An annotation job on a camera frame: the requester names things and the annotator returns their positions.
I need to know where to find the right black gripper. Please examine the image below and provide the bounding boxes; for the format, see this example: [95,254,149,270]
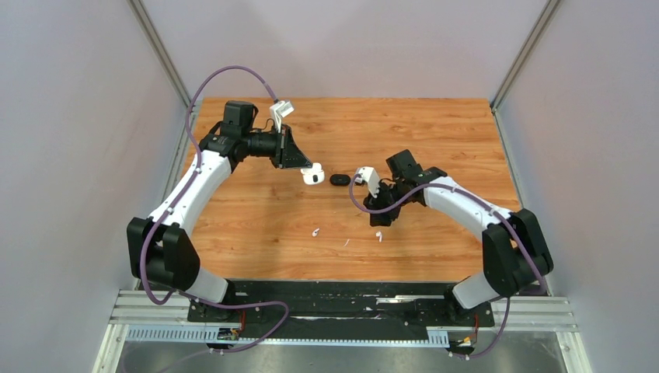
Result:
[363,181,408,227]

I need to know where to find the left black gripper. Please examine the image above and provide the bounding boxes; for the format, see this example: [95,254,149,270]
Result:
[242,124,312,169]

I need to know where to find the white earbud charging case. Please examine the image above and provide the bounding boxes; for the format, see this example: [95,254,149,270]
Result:
[300,162,326,186]

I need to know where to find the black earbud charging case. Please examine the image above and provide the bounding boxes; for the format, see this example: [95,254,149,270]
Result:
[329,174,351,187]

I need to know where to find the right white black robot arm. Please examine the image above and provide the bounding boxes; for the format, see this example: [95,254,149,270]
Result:
[352,150,554,325]

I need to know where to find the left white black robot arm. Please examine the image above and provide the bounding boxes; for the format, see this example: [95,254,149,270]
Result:
[127,100,325,321]

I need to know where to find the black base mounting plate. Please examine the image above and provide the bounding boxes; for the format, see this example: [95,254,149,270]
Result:
[183,280,495,340]

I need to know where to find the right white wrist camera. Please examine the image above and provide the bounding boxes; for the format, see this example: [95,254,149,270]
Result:
[354,166,381,197]

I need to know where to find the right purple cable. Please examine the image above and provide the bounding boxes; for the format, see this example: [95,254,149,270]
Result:
[348,172,551,360]

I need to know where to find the purple cable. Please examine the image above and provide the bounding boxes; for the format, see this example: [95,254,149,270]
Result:
[348,172,551,360]
[138,65,291,356]

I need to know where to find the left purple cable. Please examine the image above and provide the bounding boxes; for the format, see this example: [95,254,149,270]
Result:
[138,65,291,356]

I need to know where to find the white slotted cable duct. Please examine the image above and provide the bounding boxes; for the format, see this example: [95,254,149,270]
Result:
[125,326,450,348]

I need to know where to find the left aluminium corner post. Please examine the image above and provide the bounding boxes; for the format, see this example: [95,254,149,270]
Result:
[127,0,191,106]

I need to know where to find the aluminium corner post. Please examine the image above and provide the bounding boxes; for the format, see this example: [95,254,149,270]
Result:
[490,0,563,113]
[127,0,191,106]

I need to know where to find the aluminium frame rail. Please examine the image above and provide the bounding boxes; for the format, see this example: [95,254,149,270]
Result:
[110,291,579,333]

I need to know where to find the right aluminium corner post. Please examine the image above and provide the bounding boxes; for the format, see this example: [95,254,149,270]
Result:
[490,0,563,113]

